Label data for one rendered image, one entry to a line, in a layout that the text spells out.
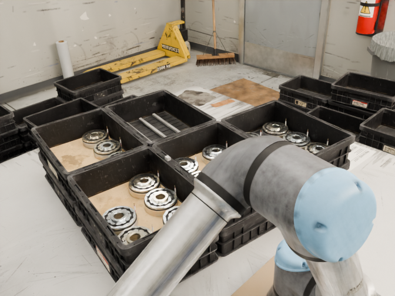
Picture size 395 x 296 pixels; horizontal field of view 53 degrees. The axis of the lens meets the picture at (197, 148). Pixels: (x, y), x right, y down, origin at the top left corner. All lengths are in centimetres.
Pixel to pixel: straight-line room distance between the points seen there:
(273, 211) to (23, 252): 102
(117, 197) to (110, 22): 375
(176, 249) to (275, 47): 407
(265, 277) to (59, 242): 67
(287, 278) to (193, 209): 41
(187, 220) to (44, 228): 94
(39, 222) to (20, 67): 312
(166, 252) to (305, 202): 22
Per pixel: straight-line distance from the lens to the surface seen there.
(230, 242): 124
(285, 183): 54
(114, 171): 135
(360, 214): 56
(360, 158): 181
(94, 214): 112
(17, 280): 136
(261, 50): 470
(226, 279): 122
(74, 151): 163
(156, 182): 132
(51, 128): 166
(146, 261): 63
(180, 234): 61
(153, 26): 532
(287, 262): 94
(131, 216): 120
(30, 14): 448
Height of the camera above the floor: 163
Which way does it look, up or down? 31 degrees down
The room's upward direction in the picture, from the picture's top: 2 degrees counter-clockwise
